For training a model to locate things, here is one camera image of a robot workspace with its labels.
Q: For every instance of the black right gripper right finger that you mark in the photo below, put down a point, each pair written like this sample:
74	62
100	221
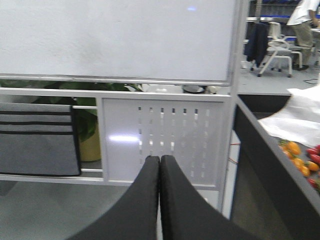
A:
185	215

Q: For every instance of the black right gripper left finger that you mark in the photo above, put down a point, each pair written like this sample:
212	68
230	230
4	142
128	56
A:
134	216

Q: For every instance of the green potted plant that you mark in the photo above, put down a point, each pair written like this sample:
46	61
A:
86	119

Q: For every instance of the grey fabric organizer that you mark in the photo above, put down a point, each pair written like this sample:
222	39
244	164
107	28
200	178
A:
39	140

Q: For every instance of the white rolling whiteboard stand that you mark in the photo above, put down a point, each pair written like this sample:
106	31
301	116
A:
184	54

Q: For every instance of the white office chair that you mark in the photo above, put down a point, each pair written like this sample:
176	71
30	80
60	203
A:
279	48

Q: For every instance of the person in white shirt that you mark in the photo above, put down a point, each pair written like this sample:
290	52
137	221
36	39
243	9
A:
301	20

